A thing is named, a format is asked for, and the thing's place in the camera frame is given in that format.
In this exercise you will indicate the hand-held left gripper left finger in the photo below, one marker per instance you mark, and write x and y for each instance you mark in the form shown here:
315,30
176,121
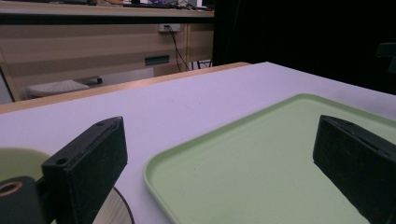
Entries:
90,165

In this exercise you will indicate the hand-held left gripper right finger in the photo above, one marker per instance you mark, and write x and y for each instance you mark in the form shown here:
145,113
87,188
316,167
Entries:
355,161

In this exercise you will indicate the round wooden board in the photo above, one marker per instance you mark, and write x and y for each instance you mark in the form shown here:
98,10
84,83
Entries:
112,208

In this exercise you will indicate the pale green bowl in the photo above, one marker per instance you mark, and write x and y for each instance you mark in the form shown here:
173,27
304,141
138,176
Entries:
18,163

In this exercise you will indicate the white mesh chair seat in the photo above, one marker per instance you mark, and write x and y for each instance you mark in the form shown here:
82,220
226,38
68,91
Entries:
56,88

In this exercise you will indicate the light green plastic tray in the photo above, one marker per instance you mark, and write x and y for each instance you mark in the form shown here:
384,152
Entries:
249,168

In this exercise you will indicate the wooden desk with drawers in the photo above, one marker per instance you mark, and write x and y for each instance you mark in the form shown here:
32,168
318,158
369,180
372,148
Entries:
93,49

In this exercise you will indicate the black curtain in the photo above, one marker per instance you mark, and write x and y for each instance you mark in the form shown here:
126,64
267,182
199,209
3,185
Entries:
305,34

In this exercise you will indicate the white wall socket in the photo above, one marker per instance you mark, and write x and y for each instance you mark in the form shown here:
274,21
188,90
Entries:
169,27

